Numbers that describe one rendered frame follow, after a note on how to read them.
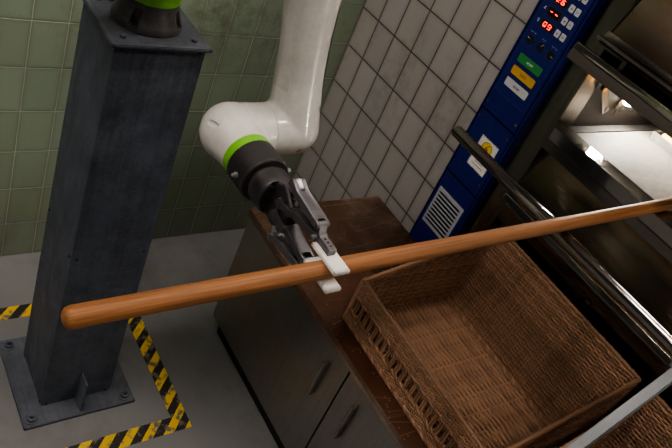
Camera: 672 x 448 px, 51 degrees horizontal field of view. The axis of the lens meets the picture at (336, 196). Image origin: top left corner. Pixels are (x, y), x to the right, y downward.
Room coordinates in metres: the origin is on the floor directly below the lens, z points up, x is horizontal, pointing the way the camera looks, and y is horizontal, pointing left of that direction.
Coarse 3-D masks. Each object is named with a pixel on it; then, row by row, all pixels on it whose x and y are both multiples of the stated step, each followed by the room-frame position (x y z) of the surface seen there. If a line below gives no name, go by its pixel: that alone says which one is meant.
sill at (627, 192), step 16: (560, 128) 1.84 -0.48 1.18; (560, 144) 1.80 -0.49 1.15; (576, 144) 1.78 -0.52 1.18; (576, 160) 1.76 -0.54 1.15; (592, 160) 1.73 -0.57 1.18; (592, 176) 1.72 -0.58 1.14; (608, 176) 1.69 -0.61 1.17; (624, 176) 1.72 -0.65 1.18; (624, 192) 1.65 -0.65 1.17; (640, 192) 1.67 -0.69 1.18; (656, 224) 1.58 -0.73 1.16
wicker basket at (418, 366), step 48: (384, 288) 1.51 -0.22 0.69; (432, 288) 1.65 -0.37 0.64; (480, 288) 1.69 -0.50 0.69; (528, 288) 1.64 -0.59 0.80; (384, 336) 1.34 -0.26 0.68; (432, 336) 1.52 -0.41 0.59; (480, 336) 1.61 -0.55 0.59; (528, 336) 1.56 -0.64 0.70; (576, 336) 1.51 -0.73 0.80; (432, 384) 1.21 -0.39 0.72; (480, 384) 1.43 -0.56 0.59; (528, 384) 1.48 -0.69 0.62; (576, 384) 1.43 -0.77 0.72; (624, 384) 1.40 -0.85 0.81; (432, 432) 1.17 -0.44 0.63; (480, 432) 1.27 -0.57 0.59; (528, 432) 1.34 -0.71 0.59; (576, 432) 1.32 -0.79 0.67
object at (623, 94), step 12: (576, 60) 1.70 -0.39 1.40; (588, 60) 1.69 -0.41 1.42; (588, 72) 1.67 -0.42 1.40; (600, 72) 1.66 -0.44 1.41; (612, 84) 1.63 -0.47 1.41; (624, 96) 1.60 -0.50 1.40; (636, 96) 1.59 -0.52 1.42; (636, 108) 1.57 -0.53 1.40; (648, 108) 1.56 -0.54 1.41; (660, 120) 1.53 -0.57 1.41
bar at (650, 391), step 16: (464, 144) 1.54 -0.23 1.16; (480, 160) 1.50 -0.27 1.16; (496, 176) 1.46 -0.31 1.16; (512, 192) 1.42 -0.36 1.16; (528, 192) 1.42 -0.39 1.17; (528, 208) 1.38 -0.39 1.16; (544, 208) 1.38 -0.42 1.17; (560, 240) 1.31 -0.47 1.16; (576, 240) 1.31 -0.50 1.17; (576, 256) 1.28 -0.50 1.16; (592, 256) 1.27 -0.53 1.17; (592, 272) 1.24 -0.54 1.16; (608, 272) 1.24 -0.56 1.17; (608, 288) 1.21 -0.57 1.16; (624, 288) 1.21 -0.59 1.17; (624, 304) 1.18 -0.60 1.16; (640, 304) 1.18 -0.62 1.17; (640, 320) 1.15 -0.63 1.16; (656, 320) 1.15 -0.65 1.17; (656, 336) 1.13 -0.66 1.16; (656, 384) 1.05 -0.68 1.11; (640, 400) 1.03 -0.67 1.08; (608, 416) 1.00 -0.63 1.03; (624, 416) 1.00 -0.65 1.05; (592, 432) 0.98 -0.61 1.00
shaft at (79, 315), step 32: (544, 224) 1.24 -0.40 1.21; (576, 224) 1.32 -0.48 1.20; (352, 256) 0.88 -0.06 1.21; (384, 256) 0.92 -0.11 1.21; (416, 256) 0.97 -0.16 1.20; (192, 288) 0.67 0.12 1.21; (224, 288) 0.70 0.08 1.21; (256, 288) 0.74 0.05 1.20; (64, 320) 0.55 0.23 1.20; (96, 320) 0.57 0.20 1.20
